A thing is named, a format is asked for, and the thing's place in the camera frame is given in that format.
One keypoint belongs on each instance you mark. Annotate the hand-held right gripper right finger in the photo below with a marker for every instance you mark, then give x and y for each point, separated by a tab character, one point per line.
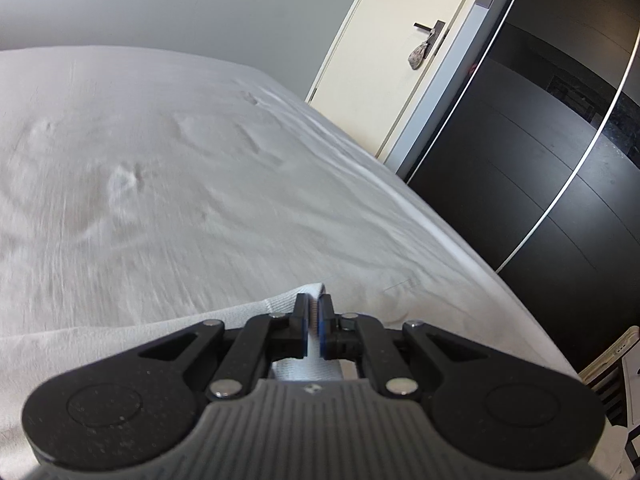
324	330

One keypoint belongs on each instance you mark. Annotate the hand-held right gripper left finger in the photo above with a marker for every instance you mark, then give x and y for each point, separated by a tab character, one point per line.
301	327

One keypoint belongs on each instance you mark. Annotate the white garment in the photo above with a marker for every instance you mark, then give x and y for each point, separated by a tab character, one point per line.
100	342

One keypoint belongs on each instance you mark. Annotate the bed with white sheet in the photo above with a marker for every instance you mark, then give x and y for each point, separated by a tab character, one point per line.
200	160

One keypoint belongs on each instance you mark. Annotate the black wardrobe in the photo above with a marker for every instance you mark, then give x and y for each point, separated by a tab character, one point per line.
525	160

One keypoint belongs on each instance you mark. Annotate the grey patterned pouch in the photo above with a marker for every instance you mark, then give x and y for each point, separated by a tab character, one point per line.
416	57

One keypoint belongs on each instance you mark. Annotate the cream door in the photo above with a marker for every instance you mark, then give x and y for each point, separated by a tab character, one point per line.
380	35

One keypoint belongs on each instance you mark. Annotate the white slatted basket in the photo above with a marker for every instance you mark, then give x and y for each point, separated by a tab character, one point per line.
627	390

